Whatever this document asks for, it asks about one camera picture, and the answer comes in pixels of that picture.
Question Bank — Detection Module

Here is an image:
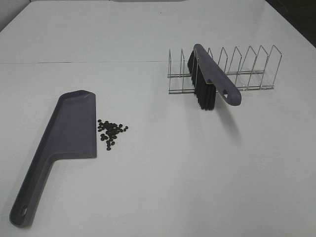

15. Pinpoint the purple brush with black bristles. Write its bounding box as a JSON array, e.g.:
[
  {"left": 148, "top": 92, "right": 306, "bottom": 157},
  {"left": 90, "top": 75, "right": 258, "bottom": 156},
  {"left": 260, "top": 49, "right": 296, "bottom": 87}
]
[{"left": 187, "top": 44, "right": 241, "bottom": 110}]

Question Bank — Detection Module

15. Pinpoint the chrome wire dish rack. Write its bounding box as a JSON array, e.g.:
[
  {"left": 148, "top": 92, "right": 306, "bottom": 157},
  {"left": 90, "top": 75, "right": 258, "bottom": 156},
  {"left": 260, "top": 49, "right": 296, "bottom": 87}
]
[{"left": 167, "top": 45, "right": 282, "bottom": 94}]

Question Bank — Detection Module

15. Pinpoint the purple plastic dustpan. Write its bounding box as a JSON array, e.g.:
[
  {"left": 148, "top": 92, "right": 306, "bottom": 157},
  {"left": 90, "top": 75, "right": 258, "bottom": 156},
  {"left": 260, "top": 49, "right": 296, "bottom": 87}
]
[{"left": 9, "top": 90, "right": 97, "bottom": 228}]

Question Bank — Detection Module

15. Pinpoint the pile of coffee beans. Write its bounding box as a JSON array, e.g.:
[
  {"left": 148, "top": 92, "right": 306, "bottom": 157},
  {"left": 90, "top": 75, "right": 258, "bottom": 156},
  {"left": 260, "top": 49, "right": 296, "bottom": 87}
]
[{"left": 97, "top": 119, "right": 129, "bottom": 151}]

